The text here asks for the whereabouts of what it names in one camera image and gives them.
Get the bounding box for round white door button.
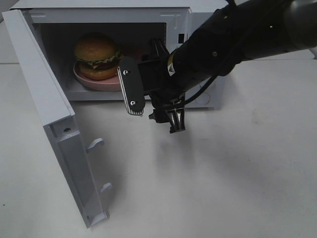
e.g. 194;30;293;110
195;93;211;105

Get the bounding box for burger with lettuce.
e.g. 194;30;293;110
74;32;123;81

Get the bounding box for white warning label sticker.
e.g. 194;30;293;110
173;44;183;51

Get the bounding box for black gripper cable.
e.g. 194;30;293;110
183;74;218;105

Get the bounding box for pink round plate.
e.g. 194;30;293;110
73;44;149;92

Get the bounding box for white microwave door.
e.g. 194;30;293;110
2;9;109;228

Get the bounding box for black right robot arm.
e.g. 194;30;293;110
139;0;317;133

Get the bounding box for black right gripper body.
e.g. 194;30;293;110
138;38;185;133

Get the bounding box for white microwave oven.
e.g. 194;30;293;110
3;0;226;113

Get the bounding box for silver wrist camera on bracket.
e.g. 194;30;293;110
117;57;145;116

